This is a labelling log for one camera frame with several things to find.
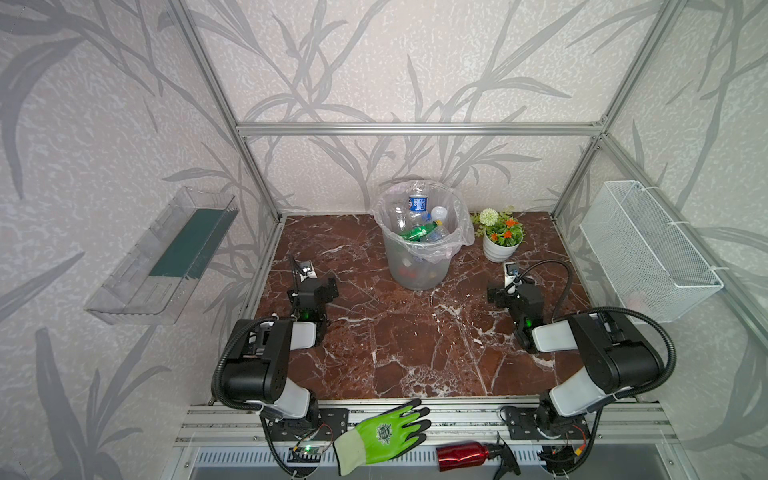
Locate green soda bottle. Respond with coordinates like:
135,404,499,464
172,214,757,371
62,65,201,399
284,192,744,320
399,220,442,242

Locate crushed bottle blue label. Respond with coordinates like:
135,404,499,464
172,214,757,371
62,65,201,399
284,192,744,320
408,188,430,227

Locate grey bottle red label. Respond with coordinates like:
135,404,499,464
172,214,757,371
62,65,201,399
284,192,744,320
429,206,448,225

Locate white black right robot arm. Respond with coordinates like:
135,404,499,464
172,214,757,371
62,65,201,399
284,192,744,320
487,261,677,440

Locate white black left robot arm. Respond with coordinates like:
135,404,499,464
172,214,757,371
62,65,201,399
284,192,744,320
211,276,339,430

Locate clear plastic bin liner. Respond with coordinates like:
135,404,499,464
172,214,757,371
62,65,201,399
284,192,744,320
369,180,474,264

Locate grey mesh waste bin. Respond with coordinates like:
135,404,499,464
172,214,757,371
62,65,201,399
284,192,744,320
377,179,472,292

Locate white pot artificial flowers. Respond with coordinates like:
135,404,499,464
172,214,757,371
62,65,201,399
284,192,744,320
471,207,525,263

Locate green circuit board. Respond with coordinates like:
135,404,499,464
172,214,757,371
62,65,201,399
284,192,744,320
287,441,332,464

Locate green black work glove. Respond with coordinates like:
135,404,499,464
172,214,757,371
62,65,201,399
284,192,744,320
333,398,431,477

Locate red spray bottle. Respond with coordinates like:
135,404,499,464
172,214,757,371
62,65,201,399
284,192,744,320
436,435,521,480

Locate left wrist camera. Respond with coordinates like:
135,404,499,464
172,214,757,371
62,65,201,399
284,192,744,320
289,255,317,284

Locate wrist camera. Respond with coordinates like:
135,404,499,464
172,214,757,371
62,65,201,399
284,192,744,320
503,261,520,289
289,255,317,284

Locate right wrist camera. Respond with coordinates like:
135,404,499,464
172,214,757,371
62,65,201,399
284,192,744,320
503,261,520,289

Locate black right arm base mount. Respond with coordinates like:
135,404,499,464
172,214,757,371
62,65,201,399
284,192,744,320
499,404,590,445

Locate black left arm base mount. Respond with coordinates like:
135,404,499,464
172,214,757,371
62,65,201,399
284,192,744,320
267,408,350,441

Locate white wire wall basket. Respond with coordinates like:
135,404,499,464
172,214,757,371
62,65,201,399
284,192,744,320
580,180,724,323

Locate clear acrylic wall shelf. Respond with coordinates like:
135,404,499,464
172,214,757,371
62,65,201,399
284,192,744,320
84,187,239,326

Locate aluminium frame rails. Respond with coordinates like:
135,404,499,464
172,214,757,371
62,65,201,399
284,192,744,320
161,0,768,480

